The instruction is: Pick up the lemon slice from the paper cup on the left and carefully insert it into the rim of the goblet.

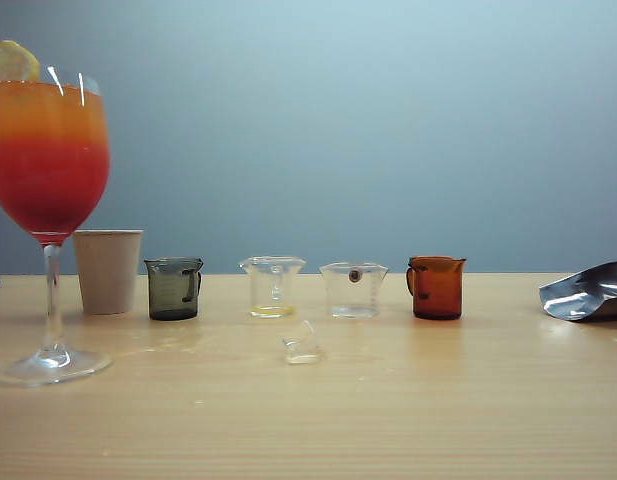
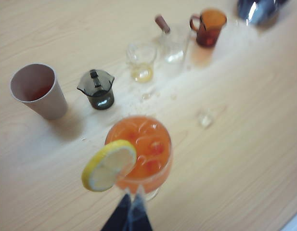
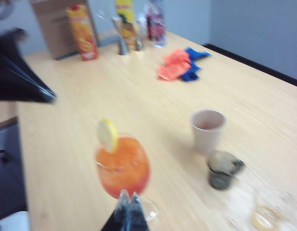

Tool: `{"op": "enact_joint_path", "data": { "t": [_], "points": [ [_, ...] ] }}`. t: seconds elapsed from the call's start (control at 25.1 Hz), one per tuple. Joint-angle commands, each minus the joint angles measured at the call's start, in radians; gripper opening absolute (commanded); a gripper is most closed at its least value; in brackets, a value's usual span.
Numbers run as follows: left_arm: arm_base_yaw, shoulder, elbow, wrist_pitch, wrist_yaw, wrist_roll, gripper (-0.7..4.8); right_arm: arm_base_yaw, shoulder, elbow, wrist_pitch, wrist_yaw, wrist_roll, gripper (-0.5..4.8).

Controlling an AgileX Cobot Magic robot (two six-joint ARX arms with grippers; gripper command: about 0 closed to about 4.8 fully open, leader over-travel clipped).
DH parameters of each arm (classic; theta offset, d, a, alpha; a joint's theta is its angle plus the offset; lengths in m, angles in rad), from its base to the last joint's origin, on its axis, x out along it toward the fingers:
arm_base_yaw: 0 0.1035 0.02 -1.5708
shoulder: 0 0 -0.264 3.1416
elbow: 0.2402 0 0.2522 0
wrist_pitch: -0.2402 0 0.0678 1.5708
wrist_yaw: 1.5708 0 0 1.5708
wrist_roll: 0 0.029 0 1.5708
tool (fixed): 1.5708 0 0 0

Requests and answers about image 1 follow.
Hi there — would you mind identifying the silver foil bag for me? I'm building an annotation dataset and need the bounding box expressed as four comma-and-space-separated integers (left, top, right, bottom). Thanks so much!
538, 258, 617, 323

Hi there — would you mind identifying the smoky grey measuring cup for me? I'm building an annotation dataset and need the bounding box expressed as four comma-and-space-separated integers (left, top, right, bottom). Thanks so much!
142, 257, 205, 322

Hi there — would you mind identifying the wine glass with orange-red drink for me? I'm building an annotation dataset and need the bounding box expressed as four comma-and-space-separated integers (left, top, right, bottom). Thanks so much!
0, 64, 113, 387

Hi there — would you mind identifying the clear measuring cup yellow residue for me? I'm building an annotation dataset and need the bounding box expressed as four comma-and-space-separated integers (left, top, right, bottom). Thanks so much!
238, 255, 307, 320

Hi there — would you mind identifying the clear measuring cup brown handle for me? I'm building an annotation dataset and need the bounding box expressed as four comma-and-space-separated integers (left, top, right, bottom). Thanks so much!
318, 261, 390, 320

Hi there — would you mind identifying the yellow lemon slice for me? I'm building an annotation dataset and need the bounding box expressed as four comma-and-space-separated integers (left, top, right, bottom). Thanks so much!
0, 39, 42, 83

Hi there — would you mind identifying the amber measuring cup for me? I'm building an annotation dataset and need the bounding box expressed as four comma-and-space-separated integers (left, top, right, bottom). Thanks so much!
405, 255, 468, 321

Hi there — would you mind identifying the white paper cup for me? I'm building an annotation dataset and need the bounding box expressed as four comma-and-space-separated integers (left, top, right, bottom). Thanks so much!
72, 228, 145, 316

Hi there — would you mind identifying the small clear tipped cup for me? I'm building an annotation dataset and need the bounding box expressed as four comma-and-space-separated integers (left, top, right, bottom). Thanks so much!
280, 319, 327, 366

